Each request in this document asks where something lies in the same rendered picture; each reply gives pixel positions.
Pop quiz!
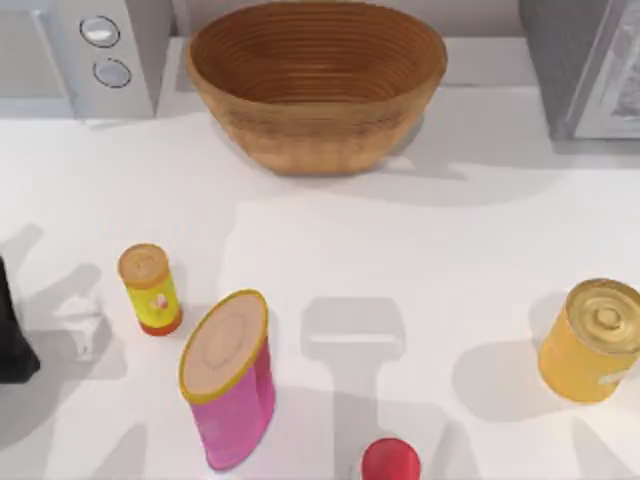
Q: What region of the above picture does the brown woven basket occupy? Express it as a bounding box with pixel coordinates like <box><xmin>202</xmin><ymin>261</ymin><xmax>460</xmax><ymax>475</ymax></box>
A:
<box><xmin>186</xmin><ymin>0</ymin><xmax>449</xmax><ymax>177</ymax></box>

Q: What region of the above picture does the pink oval tin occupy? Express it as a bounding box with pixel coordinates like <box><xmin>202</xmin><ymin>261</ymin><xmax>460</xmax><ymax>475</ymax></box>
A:
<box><xmin>180</xmin><ymin>288</ymin><xmax>277</xmax><ymax>472</ymax></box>

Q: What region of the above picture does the small yellow-green can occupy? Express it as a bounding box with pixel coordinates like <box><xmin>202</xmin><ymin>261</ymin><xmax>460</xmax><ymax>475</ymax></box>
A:
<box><xmin>117</xmin><ymin>243</ymin><xmax>184</xmax><ymax>338</ymax></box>

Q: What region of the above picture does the red cup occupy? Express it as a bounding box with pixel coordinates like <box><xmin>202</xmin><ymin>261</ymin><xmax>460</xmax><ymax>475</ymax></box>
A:
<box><xmin>361</xmin><ymin>437</ymin><xmax>422</xmax><ymax>480</ymax></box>

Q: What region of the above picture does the microwave knob with bluish face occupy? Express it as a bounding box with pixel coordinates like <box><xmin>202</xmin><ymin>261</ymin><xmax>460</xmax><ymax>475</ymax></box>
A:
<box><xmin>92</xmin><ymin>57</ymin><xmax>134</xmax><ymax>89</ymax></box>

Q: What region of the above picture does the yellow can with gold lid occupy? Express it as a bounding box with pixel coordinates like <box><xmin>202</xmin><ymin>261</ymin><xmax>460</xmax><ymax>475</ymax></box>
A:
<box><xmin>538</xmin><ymin>278</ymin><xmax>640</xmax><ymax>404</ymax></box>

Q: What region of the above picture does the microwave knob with bright face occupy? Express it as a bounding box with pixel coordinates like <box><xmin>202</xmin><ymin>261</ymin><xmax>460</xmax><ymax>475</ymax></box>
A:
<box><xmin>79</xmin><ymin>15</ymin><xmax>122</xmax><ymax>49</ymax></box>

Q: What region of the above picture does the pale microwave oven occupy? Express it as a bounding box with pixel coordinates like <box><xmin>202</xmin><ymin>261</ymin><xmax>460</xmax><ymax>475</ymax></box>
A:
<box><xmin>0</xmin><ymin>0</ymin><xmax>176</xmax><ymax>121</ymax></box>

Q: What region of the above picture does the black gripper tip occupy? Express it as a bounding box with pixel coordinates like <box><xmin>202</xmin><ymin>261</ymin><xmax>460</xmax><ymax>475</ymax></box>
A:
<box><xmin>0</xmin><ymin>256</ymin><xmax>42</xmax><ymax>385</ymax></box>

